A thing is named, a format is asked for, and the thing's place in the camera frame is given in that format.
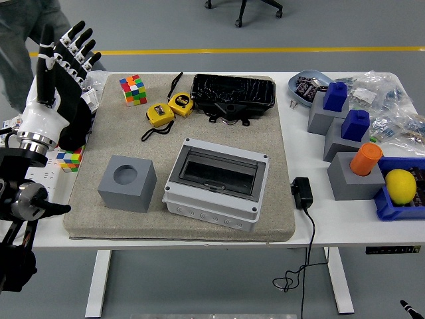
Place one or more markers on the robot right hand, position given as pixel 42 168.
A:
pixel 408 309

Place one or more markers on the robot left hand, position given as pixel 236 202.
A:
pixel 46 116

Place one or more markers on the grey junction box clear lid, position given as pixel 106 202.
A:
pixel 212 202

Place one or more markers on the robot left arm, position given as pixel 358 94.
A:
pixel 16 206

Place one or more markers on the orange cylinder battery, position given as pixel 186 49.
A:
pixel 365 159

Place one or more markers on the blue block battery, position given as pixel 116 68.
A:
pixel 355 126
pixel 335 96

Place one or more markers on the black cloth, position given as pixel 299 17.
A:
pixel 78 133

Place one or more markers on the small colourful puzzle cube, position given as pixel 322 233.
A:
pixel 69 159

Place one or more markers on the clear bags with parts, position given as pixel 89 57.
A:
pixel 94 89

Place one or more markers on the white power strip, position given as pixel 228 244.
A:
pixel 50 172

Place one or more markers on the black table control panel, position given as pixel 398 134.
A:
pixel 393 250

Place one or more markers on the person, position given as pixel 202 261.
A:
pixel 16 50

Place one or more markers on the white table leg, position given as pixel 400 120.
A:
pixel 98 282
pixel 340 282

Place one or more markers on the large colourful puzzle cube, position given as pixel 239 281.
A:
pixel 133 90

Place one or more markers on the blue storage bin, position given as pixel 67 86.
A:
pixel 388 209

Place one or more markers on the yellow tape measure with sticker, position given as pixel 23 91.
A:
pixel 160 114

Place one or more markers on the grey block with round hole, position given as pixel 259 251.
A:
pixel 352 187
pixel 127 196

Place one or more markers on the dark printed packets in bin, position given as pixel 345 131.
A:
pixel 420 192

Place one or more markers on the yellow lemon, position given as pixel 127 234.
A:
pixel 401 186

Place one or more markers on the yellow tape measure 5m print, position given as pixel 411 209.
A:
pixel 181 103

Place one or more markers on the black power adapter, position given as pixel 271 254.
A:
pixel 303 192

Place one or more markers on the green terminal connector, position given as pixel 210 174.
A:
pixel 373 139

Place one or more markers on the grey block holder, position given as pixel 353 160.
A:
pixel 335 148
pixel 318 121

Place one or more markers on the grey-brown mat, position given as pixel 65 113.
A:
pixel 186 229

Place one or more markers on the clear bag of small parts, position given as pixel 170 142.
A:
pixel 401 128
pixel 382 89

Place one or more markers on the black plastic tray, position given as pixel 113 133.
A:
pixel 232 89

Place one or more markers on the black office chair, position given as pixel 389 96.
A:
pixel 244 10

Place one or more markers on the small metal screws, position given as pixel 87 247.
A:
pixel 293 104

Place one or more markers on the blue-grey bowl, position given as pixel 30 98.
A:
pixel 299 99

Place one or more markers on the dark printed packets in bowl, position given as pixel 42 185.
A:
pixel 307 89

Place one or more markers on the black plastic bracket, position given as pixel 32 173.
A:
pixel 229 111

